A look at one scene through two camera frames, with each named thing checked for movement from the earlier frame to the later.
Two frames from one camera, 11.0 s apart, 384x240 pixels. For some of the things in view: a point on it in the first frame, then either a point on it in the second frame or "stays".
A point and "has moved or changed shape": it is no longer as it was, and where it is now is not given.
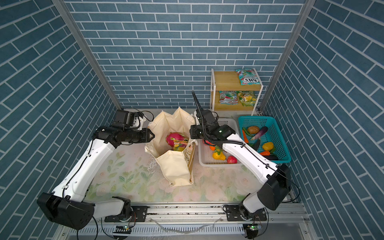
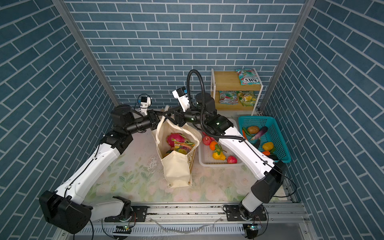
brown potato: x=253 y=129 stays
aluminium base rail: x=201 y=221 stays
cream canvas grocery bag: x=177 y=165 has moved or changed shape
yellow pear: x=221 y=156 stays
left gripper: x=146 y=135 -> x=151 y=118
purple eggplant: x=262 y=131 stays
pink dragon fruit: x=174 y=136 stays
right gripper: x=193 y=132 -> x=179 y=114
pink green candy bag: x=228 y=97 stays
